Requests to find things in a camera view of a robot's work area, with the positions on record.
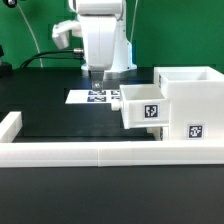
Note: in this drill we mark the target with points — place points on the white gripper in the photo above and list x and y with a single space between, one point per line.
100 21

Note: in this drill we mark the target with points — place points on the white drawer one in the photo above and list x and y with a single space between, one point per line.
159 133
142 106

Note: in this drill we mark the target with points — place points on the white drawer front one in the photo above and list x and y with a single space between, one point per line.
159 133

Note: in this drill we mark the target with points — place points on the white drawer cabinet box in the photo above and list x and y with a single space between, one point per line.
196 96

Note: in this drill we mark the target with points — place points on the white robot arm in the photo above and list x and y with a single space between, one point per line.
128 60

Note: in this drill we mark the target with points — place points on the printed marker sheet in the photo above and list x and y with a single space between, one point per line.
92 97

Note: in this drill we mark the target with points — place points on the black device at left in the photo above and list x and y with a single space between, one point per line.
5 68

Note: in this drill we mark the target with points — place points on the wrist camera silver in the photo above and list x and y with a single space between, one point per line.
61 32

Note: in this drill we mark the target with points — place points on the white U-shaped border frame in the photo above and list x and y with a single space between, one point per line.
99 154

